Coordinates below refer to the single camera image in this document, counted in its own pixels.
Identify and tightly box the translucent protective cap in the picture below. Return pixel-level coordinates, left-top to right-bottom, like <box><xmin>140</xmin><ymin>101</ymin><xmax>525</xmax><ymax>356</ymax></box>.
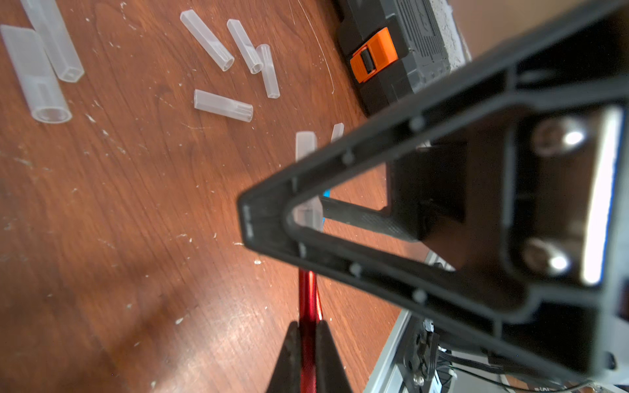
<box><xmin>1</xmin><ymin>25</ymin><xmax>72</xmax><ymax>124</ymax></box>
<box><xmin>257</xmin><ymin>44</ymin><xmax>280</xmax><ymax>99</ymax></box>
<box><xmin>180</xmin><ymin>9</ymin><xmax>234</xmax><ymax>71</ymax></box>
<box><xmin>193</xmin><ymin>89</ymin><xmax>254</xmax><ymax>122</ymax></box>
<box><xmin>21</xmin><ymin>0</ymin><xmax>85</xmax><ymax>83</ymax></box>
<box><xmin>227</xmin><ymin>19</ymin><xmax>263</xmax><ymax>75</ymax></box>

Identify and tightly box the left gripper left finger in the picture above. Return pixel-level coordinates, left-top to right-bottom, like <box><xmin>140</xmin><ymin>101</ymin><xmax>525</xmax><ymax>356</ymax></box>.
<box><xmin>266</xmin><ymin>321</ymin><xmax>301</xmax><ymax>393</ymax></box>

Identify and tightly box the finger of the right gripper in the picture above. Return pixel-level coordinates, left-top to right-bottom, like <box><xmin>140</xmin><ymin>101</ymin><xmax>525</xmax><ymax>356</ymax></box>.
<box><xmin>238</xmin><ymin>1</ymin><xmax>628</xmax><ymax>375</ymax></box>
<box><xmin>321</xmin><ymin>144</ymin><xmax>467</xmax><ymax>241</ymax></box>

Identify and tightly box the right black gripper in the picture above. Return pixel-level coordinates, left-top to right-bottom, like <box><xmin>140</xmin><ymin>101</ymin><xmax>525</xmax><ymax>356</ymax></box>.
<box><xmin>422</xmin><ymin>73</ymin><xmax>629</xmax><ymax>393</ymax></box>

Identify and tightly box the black plastic tool case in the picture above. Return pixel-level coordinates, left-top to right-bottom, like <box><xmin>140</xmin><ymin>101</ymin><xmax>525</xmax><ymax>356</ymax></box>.
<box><xmin>334</xmin><ymin>0</ymin><xmax>469</xmax><ymax>116</ymax></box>

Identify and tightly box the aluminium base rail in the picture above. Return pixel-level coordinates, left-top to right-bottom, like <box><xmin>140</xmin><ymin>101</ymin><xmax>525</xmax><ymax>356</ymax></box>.
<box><xmin>363</xmin><ymin>250</ymin><xmax>458</xmax><ymax>393</ymax></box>

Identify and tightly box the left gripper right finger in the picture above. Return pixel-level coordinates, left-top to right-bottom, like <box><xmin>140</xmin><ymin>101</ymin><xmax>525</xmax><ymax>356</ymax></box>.
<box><xmin>315</xmin><ymin>321</ymin><xmax>352</xmax><ymax>393</ymax></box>

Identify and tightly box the red carving knife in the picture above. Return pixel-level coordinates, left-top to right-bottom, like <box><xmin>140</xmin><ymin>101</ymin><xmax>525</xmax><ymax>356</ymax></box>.
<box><xmin>330</xmin><ymin>123</ymin><xmax>345</xmax><ymax>142</ymax></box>
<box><xmin>292</xmin><ymin>130</ymin><xmax>325</xmax><ymax>393</ymax></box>

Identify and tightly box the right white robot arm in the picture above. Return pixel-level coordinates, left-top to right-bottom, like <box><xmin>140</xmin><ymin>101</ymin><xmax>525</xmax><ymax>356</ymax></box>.
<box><xmin>238</xmin><ymin>1</ymin><xmax>628</xmax><ymax>392</ymax></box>

